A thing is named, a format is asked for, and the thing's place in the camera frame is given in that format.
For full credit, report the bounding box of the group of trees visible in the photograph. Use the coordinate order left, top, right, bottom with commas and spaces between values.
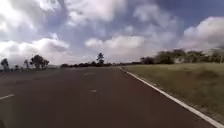
0, 54, 51, 72

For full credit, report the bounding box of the tall dark tree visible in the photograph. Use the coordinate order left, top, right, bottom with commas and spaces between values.
96, 52, 106, 65

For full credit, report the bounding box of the row of low dark trees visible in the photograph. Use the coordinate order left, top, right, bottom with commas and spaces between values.
59, 60, 141, 69

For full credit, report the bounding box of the row of bushy trees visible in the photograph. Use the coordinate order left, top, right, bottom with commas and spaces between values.
139, 48, 224, 65

